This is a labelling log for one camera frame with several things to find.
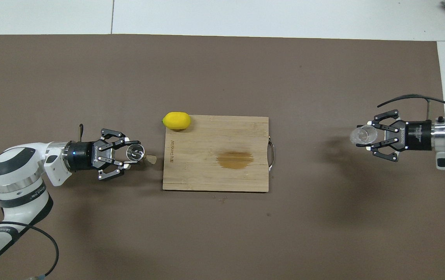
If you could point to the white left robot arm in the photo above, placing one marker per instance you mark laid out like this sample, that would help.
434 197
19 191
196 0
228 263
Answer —
16 182

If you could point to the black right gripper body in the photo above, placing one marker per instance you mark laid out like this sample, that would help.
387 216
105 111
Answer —
417 136

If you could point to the wooden cutting board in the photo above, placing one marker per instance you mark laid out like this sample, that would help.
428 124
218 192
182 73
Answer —
214 175

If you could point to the brown table mat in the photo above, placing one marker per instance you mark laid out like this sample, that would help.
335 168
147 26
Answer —
222 241

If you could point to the yellow lemon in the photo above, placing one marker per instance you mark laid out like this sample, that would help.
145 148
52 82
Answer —
176 120

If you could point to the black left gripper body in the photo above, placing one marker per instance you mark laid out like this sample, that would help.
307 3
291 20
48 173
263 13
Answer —
84 155

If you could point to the clear glass cup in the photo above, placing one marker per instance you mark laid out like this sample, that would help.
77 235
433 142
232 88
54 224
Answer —
362 136

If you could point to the steel double jigger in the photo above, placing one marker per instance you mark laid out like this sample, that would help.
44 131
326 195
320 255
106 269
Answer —
150 159

